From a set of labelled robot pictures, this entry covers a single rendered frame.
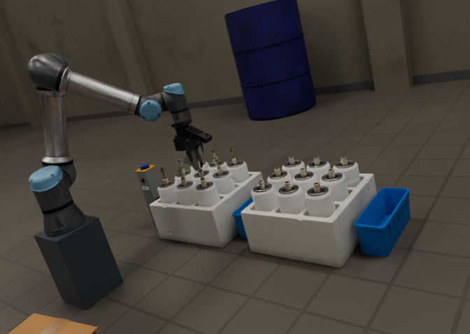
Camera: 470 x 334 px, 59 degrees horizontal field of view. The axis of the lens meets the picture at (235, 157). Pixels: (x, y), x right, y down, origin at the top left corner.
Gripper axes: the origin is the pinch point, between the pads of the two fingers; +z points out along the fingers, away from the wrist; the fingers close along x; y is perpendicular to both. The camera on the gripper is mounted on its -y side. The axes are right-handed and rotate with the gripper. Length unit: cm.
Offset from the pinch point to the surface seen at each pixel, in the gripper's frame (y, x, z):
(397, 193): -72, -24, 25
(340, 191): -57, -3, 14
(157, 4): 236, -288, -97
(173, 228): 20.8, 6.0, 27.9
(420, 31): -53, -254, -10
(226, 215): -7.1, 0.5, 23.0
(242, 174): -5.4, -20.9, 13.4
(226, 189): -3.7, -8.3, 15.1
